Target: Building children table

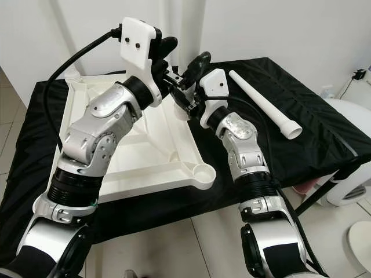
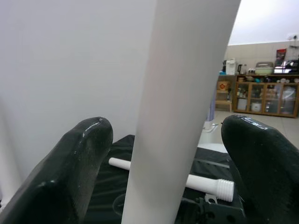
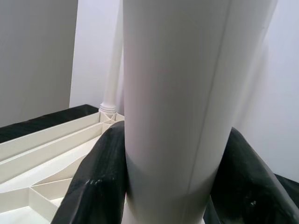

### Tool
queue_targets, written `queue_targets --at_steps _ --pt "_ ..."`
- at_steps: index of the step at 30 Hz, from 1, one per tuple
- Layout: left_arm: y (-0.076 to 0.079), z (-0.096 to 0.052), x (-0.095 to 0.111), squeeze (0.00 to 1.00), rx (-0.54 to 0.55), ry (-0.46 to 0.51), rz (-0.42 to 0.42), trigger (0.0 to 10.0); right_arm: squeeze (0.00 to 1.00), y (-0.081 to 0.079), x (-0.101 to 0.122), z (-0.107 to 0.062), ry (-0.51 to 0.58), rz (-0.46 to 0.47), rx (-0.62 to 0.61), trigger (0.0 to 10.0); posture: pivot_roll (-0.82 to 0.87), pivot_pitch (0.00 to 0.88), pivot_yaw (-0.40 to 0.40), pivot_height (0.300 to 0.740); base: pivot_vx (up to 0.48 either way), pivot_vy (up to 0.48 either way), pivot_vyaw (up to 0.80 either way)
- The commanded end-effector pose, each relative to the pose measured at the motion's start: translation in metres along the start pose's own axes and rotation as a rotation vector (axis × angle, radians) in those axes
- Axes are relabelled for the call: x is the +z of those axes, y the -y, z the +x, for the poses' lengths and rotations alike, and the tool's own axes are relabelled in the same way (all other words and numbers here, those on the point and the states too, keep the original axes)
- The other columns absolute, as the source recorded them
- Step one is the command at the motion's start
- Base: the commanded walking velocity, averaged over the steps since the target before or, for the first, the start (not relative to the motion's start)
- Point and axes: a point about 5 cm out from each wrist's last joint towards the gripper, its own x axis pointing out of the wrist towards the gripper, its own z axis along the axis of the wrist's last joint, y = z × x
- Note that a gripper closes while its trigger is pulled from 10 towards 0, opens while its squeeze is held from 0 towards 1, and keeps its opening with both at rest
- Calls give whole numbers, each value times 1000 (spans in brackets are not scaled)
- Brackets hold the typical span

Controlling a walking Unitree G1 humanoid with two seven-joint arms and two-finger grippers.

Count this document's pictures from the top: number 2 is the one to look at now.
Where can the green dish container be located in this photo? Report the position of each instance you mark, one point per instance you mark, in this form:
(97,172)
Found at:
(264,68)

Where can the steel electric kettle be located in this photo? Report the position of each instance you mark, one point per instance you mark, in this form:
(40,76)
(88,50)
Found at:
(242,68)

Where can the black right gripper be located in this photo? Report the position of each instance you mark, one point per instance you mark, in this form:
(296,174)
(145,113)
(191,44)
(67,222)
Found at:
(210,214)

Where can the white plastic table leg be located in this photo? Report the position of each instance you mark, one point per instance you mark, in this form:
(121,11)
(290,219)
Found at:
(177,93)
(210,184)

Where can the red wall poster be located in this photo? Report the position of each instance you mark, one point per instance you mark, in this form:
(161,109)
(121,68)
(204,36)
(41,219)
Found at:
(281,58)

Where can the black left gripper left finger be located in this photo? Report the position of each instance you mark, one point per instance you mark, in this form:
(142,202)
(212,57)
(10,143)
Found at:
(65,172)

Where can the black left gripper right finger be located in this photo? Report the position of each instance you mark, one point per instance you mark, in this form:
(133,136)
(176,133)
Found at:
(268,168)

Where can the wooden glass door cabinet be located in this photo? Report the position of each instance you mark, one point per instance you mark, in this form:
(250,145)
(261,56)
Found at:
(266,98)

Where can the yellow cardboard box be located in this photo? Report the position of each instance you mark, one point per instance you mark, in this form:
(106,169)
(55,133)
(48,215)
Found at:
(223,85)

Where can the white water dispenser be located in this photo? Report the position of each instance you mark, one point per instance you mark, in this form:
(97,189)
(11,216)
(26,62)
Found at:
(231,66)

